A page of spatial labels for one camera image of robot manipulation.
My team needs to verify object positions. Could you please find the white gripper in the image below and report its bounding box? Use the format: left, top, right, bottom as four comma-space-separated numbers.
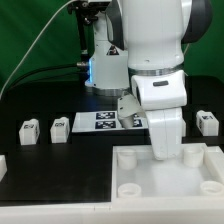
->
131, 70, 187, 160

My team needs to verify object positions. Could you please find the white square table top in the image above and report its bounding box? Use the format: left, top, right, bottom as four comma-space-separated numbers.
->
111, 143, 224, 201

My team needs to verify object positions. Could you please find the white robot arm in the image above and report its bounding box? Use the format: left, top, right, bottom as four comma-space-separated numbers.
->
86, 0, 212, 160

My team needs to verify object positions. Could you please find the white sheet with tags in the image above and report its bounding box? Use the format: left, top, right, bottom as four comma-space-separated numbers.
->
71, 111, 149, 134

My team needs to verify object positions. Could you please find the white L-shaped obstacle fence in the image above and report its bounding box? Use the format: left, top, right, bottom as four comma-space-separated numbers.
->
0, 196, 224, 224

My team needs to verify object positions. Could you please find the white block at left edge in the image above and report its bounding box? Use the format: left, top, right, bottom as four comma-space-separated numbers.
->
0, 155, 7, 182

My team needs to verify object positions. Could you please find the black cable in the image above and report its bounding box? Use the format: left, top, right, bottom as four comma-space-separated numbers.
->
6, 63, 88, 91

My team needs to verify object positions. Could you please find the white cable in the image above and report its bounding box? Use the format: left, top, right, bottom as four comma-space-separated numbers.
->
0, 0, 78, 98

